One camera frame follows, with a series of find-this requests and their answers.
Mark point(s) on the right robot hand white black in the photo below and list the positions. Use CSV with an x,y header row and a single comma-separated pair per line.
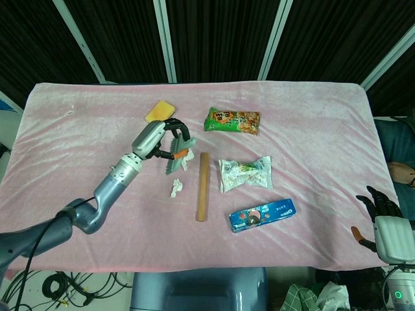
x,y
394,236

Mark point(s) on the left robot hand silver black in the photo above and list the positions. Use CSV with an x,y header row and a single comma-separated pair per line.
x,y
149,137

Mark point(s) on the green cleaning brush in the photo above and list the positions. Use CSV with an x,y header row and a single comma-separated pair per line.
x,y
176,147

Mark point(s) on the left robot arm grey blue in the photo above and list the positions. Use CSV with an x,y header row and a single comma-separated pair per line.
x,y
108,189

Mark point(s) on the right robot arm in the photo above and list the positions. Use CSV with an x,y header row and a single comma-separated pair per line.
x,y
400,291

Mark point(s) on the yellow sponge with green pad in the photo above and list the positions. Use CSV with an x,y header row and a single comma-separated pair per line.
x,y
160,110

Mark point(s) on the crumpled white tissue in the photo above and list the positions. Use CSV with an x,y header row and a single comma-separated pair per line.
x,y
187,161
176,188

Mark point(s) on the wooden rolling pin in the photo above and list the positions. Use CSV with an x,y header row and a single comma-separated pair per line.
x,y
203,188

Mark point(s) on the green snack bag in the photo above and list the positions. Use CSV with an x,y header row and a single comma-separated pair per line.
x,y
231,121

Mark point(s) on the seated bystander in jeans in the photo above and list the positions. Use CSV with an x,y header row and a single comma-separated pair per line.
x,y
400,152

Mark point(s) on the white crumpled bag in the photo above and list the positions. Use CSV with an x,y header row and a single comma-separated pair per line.
x,y
334,296

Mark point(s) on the crumpled silver snack bag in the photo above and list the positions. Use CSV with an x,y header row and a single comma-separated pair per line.
x,y
246,173

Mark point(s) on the green plaid cloth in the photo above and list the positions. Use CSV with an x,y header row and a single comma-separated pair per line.
x,y
300,298

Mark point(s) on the pink velvet tablecloth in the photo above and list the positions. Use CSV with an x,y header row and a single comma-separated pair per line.
x,y
308,145

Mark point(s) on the blue Oreo box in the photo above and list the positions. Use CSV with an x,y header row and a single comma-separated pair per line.
x,y
262,215

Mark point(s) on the blue robot torso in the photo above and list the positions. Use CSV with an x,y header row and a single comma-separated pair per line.
x,y
197,288

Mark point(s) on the white frame post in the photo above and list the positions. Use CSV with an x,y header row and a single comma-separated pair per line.
x,y
166,42
81,42
387,55
274,39

